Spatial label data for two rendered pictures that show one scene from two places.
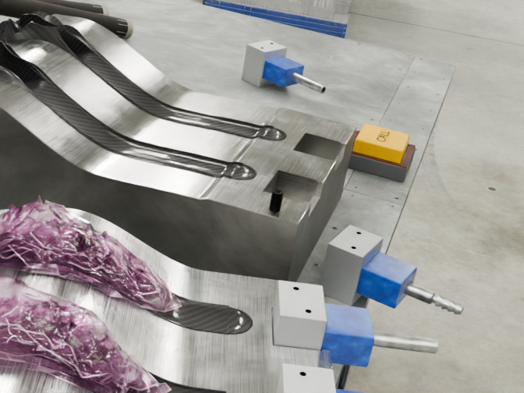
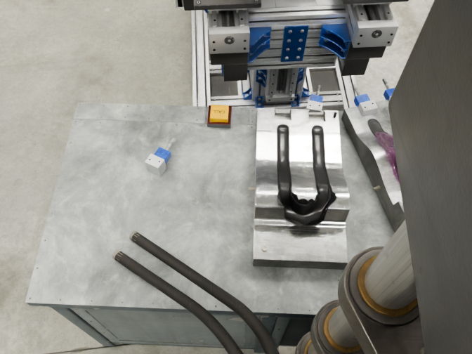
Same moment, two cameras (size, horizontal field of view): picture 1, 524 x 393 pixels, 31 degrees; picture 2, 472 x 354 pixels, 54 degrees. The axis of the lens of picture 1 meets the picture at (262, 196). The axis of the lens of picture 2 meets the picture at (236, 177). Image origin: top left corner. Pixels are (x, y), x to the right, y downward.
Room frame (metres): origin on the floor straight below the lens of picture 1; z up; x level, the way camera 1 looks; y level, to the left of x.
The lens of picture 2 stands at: (1.21, 0.82, 2.09)
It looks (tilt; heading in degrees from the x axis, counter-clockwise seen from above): 60 degrees down; 260
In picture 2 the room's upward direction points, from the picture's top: straight up
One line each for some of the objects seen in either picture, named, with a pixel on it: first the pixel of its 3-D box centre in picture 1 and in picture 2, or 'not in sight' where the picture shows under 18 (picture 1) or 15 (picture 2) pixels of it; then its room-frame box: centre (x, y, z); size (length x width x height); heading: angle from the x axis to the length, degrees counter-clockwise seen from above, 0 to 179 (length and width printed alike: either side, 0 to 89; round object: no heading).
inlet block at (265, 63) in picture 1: (288, 74); (164, 154); (1.30, -0.01, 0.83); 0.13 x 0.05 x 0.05; 53
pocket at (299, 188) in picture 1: (290, 203); (315, 119); (0.80, -0.03, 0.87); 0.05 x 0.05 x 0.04; 78
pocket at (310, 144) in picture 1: (316, 162); (282, 117); (0.91, -0.05, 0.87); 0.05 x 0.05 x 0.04; 78
